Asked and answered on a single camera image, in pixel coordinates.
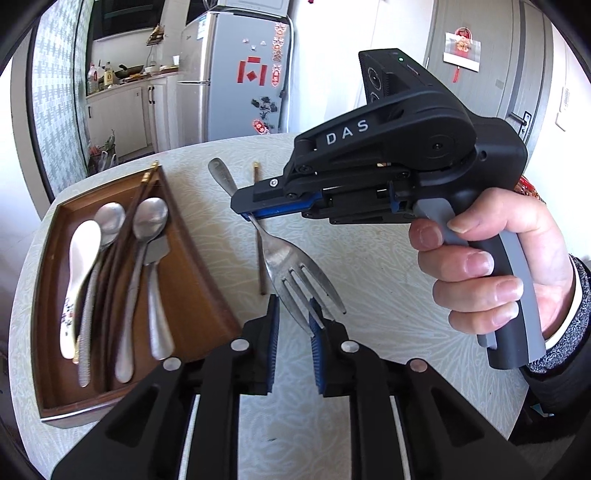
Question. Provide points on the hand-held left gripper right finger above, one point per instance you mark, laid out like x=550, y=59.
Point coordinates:
x=316, y=350

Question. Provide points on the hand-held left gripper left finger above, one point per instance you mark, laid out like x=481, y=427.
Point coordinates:
x=273, y=332

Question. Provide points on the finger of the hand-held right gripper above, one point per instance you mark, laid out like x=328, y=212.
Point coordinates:
x=268, y=196

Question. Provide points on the metal fork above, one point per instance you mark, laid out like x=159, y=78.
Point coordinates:
x=277, y=249

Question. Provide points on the brown wooden tray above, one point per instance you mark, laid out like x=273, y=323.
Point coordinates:
x=194, y=295

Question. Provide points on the metal utensil flat head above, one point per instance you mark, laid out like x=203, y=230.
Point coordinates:
x=161, y=332

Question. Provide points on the person's right forearm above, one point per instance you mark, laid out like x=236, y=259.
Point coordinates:
x=568, y=355

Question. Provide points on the person's right hand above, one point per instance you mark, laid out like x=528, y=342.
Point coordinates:
x=545, y=258

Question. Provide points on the brown chopstick gold tip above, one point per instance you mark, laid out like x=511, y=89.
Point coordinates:
x=261, y=263

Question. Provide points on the red hanging door decoration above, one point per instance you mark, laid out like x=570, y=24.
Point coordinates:
x=461, y=53

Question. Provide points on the silver refrigerator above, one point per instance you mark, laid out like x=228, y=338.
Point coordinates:
x=217, y=101

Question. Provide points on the grey room door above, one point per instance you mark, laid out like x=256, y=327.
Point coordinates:
x=498, y=69

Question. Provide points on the orange net bag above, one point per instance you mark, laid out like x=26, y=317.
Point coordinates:
x=528, y=187

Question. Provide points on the white kitchen cabinet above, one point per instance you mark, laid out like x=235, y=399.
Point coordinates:
x=134, y=115

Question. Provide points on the plastic trash bags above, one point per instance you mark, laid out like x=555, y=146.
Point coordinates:
x=102, y=154

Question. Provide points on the black wok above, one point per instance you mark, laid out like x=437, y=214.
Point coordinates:
x=128, y=70

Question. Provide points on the white ceramic spoon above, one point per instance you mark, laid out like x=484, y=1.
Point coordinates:
x=83, y=244

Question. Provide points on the yellow label bottle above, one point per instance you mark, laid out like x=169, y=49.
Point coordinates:
x=109, y=76

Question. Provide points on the clear oil bottle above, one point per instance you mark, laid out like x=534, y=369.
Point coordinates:
x=93, y=76

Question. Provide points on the patterned glass sliding door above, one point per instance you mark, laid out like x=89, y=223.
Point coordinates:
x=55, y=106

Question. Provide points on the white wall switch panel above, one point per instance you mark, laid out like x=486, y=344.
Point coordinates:
x=563, y=108

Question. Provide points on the wall spice rack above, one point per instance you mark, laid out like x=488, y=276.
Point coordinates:
x=156, y=36

